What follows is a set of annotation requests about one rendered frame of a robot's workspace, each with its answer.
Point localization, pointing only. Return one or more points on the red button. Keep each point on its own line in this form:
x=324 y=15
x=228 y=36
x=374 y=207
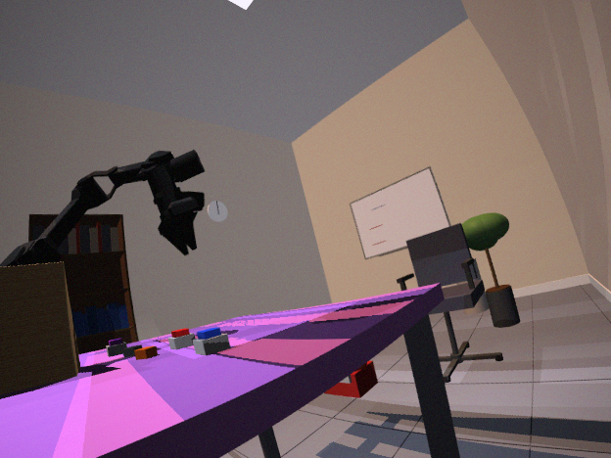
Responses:
x=180 y=339

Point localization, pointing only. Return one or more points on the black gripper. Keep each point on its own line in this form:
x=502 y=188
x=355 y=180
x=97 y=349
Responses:
x=177 y=217

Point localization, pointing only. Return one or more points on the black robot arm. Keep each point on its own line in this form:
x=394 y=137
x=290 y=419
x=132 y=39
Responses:
x=160 y=169

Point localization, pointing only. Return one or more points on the blue button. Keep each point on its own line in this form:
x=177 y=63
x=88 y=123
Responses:
x=210 y=341

